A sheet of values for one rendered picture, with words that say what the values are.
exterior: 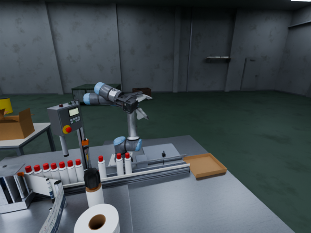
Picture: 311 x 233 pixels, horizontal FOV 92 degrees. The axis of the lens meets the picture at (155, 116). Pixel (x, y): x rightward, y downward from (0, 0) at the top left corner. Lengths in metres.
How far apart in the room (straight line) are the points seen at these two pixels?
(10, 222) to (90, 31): 9.82
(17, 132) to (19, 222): 1.63
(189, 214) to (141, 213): 0.31
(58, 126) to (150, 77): 9.07
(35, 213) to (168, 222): 0.82
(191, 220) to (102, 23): 10.08
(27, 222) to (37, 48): 10.73
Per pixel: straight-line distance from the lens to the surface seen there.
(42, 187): 1.32
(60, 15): 11.11
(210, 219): 1.19
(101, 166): 1.27
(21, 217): 1.35
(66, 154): 1.37
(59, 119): 1.16
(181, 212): 1.18
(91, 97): 1.04
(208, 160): 1.67
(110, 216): 0.94
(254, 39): 12.39
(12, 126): 2.76
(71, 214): 1.21
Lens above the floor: 1.74
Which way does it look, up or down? 19 degrees down
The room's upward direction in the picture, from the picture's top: straight up
